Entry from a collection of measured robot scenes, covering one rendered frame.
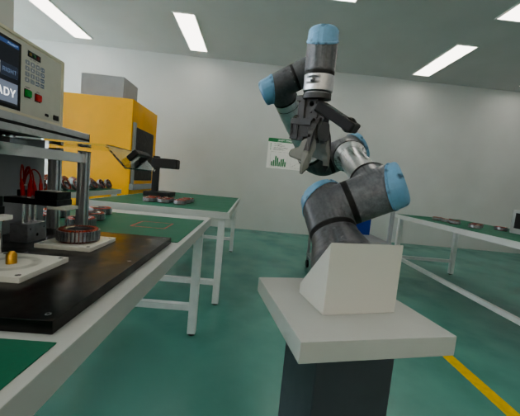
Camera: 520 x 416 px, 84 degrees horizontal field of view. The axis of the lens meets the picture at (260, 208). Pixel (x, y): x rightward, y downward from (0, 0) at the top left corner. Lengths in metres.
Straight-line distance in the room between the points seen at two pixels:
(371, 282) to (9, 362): 0.61
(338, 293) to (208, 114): 5.69
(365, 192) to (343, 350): 0.35
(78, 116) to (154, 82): 2.18
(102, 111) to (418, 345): 4.45
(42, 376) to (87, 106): 4.41
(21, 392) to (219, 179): 5.65
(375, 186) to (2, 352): 0.72
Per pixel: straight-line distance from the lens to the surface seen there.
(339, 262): 0.62
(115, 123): 4.56
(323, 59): 0.79
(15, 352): 0.54
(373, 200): 0.74
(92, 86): 5.08
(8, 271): 0.77
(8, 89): 1.00
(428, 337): 0.67
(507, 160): 7.96
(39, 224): 1.08
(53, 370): 0.51
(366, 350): 0.60
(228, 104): 6.15
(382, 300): 0.71
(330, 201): 0.73
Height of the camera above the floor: 1.01
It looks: 5 degrees down
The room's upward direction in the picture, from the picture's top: 5 degrees clockwise
